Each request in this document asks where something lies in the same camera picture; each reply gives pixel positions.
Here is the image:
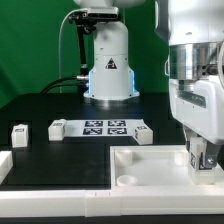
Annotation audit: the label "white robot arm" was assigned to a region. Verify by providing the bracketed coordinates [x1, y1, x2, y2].
[73, 0, 224, 170]

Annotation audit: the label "white square tabletop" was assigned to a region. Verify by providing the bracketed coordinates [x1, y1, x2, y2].
[110, 145, 224, 188]

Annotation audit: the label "white U-shaped fence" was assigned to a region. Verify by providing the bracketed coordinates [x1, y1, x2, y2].
[0, 150, 224, 218]

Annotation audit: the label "black cables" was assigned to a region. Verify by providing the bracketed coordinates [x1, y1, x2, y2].
[39, 75, 87, 94]

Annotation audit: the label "black camera on stand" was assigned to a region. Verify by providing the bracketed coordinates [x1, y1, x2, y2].
[68, 7, 120, 35]

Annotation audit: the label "white fiducial marker sheet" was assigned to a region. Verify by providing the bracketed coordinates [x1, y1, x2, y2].
[65, 119, 144, 137]

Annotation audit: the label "grey cable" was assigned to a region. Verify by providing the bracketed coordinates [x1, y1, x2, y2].
[57, 9, 87, 94]

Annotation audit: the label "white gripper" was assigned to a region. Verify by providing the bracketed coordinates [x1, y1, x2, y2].
[169, 78, 224, 169]

